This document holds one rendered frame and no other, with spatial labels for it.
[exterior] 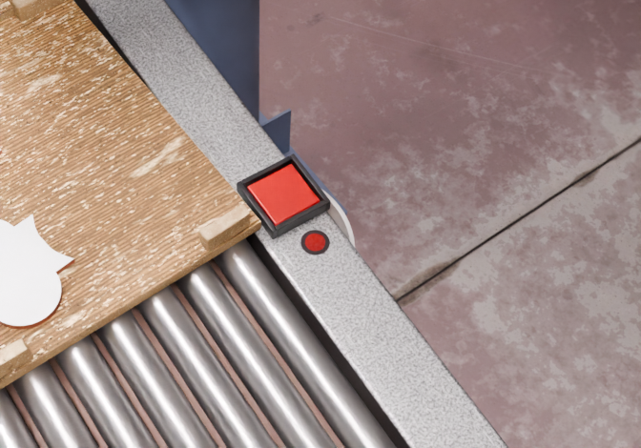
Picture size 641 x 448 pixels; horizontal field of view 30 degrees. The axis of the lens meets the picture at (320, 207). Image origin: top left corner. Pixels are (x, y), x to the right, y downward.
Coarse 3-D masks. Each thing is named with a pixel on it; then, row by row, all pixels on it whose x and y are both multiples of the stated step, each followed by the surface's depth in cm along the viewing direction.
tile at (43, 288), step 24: (0, 240) 126; (24, 240) 126; (0, 264) 124; (24, 264) 125; (48, 264) 125; (0, 288) 123; (24, 288) 123; (48, 288) 123; (0, 312) 122; (24, 312) 122; (48, 312) 122
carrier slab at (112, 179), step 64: (64, 0) 145; (0, 64) 139; (64, 64) 140; (0, 128) 135; (64, 128) 135; (128, 128) 135; (0, 192) 130; (64, 192) 131; (128, 192) 131; (192, 192) 131; (128, 256) 127; (192, 256) 127; (64, 320) 122; (0, 384) 119
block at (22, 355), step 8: (16, 344) 118; (24, 344) 118; (0, 352) 117; (8, 352) 117; (16, 352) 117; (24, 352) 118; (0, 360) 117; (8, 360) 117; (16, 360) 118; (24, 360) 119; (0, 368) 117; (8, 368) 118; (0, 376) 118
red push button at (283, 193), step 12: (288, 168) 134; (264, 180) 133; (276, 180) 134; (288, 180) 134; (300, 180) 134; (252, 192) 133; (264, 192) 133; (276, 192) 133; (288, 192) 133; (300, 192) 133; (312, 192) 133; (264, 204) 132; (276, 204) 132; (288, 204) 132; (300, 204) 132; (312, 204) 132; (276, 216) 131; (288, 216) 131
